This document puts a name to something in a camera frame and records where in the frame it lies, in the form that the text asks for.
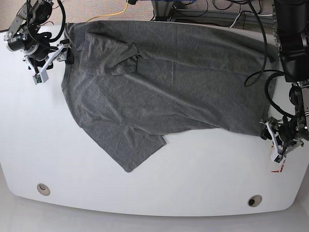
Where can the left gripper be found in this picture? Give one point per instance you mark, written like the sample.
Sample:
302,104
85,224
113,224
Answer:
286,135

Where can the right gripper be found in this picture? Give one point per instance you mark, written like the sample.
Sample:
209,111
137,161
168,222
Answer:
42,59

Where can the grey t-shirt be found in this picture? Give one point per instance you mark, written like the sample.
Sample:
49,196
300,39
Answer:
133,82

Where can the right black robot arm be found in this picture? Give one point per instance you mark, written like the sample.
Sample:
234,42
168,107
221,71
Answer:
23,34

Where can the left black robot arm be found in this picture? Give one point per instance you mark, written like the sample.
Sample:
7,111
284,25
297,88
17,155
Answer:
291,19

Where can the red tape rectangle marking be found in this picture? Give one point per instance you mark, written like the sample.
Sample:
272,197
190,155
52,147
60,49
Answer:
277,168

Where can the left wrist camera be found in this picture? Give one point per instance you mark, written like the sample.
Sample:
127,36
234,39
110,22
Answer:
277,158

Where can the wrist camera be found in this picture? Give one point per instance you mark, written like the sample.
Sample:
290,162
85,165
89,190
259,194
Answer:
41,77
277,158

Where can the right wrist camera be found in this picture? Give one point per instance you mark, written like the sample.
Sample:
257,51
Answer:
41,77

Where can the right table cable grommet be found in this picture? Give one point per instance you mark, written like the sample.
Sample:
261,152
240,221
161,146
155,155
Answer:
254,201

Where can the table cable grommet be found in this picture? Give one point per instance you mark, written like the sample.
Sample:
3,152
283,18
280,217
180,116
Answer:
254,201
43,189

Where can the aluminium frame stand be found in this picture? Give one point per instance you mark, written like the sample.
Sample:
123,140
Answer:
224,13

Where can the left table cable grommet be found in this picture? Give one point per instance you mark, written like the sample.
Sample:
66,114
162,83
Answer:
43,189

